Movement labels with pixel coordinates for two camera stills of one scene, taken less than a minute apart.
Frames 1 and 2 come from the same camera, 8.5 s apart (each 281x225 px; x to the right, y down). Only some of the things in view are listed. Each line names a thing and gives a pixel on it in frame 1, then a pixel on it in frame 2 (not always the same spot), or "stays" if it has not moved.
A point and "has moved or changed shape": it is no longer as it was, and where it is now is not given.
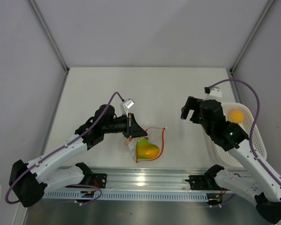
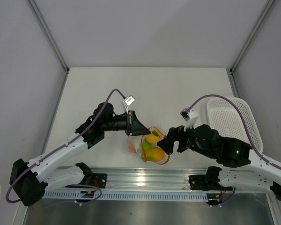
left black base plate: (99, 180) stays
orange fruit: (236, 115) -> (153, 138)
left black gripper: (132, 129) stays
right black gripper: (191, 104) -> (173, 134)
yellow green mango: (148, 151) has moved or changed shape
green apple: (142, 141) -> (146, 145)
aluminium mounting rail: (134, 178) stays
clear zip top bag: (147, 147) has moved or changed shape
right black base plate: (199, 183) stays
